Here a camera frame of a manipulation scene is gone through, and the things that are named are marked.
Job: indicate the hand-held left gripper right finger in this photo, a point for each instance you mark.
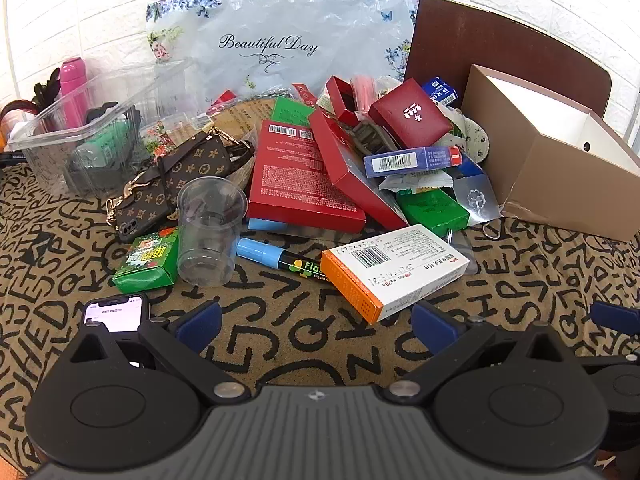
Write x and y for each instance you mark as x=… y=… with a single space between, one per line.
x=434 y=322

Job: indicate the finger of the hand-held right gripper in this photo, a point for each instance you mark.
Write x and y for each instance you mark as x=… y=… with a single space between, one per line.
x=617 y=316

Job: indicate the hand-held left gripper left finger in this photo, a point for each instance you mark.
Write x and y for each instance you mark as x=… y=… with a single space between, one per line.
x=200 y=320

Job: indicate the orange white medicine box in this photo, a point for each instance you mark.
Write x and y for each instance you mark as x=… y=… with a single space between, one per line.
x=395 y=270

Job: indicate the tan cardboard box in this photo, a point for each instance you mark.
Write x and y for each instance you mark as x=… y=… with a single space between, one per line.
x=560 y=180

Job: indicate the clear plastic container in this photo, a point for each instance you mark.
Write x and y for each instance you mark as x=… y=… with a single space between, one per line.
x=55 y=135

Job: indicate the small green printed box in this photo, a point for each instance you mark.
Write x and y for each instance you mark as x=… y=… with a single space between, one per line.
x=147 y=262

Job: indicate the black smartphone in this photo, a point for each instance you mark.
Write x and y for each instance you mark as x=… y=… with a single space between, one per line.
x=117 y=312

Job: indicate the clear plastic cup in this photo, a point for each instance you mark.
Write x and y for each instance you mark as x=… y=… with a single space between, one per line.
x=207 y=235

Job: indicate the blue marker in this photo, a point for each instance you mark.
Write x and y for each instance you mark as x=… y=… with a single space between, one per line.
x=280 y=260

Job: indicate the letter print blanket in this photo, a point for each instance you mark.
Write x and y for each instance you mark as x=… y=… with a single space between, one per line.
x=300 y=340

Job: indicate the silver foil pouch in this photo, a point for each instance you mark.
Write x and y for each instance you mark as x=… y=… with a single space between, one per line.
x=477 y=200

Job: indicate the white green snack packet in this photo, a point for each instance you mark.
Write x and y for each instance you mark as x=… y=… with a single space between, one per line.
x=415 y=182

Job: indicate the brown monogram phone case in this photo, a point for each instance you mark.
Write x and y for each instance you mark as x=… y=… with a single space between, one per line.
x=175 y=170

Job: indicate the blue playing card box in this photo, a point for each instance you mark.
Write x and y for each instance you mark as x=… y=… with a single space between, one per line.
x=410 y=160

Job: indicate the large red flat box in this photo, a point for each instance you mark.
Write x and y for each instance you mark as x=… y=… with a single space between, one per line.
x=295 y=180

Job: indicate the slim red box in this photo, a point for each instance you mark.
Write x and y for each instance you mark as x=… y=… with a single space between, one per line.
x=350 y=165

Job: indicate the white patterned cloth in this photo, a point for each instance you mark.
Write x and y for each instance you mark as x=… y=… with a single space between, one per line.
x=472 y=135

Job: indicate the grey hair claw clip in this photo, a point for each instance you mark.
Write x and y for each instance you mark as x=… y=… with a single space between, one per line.
x=370 y=137

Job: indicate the green bottle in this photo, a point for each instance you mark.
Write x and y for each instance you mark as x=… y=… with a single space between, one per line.
x=102 y=147

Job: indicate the dark red jewelry box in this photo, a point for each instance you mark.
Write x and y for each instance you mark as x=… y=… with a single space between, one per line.
x=407 y=112

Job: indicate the small blue box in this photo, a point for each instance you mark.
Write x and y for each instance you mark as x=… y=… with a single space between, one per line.
x=441 y=91

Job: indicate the pink translucent packet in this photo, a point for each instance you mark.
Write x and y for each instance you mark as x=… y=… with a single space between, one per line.
x=364 y=91

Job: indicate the open small red box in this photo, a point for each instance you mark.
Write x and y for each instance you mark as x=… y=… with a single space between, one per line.
x=345 y=97

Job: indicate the pink bottle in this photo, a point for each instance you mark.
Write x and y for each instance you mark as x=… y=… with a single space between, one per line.
x=75 y=90

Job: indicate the black fluffy item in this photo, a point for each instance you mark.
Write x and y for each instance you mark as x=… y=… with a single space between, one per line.
x=47 y=87

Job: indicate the dark brown wooden board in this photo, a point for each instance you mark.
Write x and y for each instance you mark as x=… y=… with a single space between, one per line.
x=505 y=45

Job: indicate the floral plastic bag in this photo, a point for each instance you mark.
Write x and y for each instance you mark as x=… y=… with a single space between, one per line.
x=280 y=40

